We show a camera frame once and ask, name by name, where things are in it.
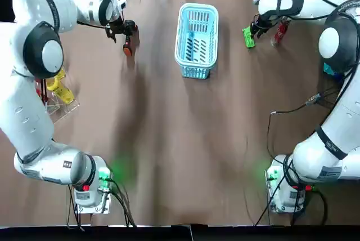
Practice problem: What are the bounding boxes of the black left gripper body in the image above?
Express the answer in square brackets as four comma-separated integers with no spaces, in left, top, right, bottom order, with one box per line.
[106,17,127,35]

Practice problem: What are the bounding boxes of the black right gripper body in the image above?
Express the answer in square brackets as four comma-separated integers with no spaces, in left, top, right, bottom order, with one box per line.
[253,15,272,29]

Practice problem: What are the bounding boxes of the green snack packet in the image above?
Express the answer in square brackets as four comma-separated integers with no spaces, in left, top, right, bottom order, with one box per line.
[242,26,257,49]

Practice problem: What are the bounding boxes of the red cola bottle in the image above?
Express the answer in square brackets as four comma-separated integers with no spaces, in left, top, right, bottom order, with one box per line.
[271,17,290,47]

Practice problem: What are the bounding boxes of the black orange barcode scanner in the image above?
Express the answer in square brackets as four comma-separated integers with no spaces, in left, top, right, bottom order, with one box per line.
[122,19,139,57]

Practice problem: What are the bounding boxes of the light blue plastic basket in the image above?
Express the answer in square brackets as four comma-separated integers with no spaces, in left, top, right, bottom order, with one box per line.
[174,2,219,79]

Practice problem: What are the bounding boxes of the teal snack packet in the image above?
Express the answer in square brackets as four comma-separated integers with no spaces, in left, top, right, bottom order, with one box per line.
[323,62,343,77]

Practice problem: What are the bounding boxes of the yellow tea bottle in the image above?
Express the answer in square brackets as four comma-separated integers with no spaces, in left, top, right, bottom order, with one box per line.
[46,68,75,104]

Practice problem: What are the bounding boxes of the clear acrylic bottle shelf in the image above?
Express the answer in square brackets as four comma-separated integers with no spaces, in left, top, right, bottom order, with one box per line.
[35,66,82,118]

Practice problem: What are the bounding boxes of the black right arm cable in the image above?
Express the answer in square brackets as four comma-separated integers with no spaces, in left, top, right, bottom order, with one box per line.
[265,93,322,157]

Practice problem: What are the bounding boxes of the black wire basket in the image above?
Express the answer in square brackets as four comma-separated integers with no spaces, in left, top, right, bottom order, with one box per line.
[317,63,351,110]

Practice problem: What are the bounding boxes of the black left base cables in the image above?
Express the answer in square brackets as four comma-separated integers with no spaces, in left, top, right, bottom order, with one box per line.
[106,177,138,227]

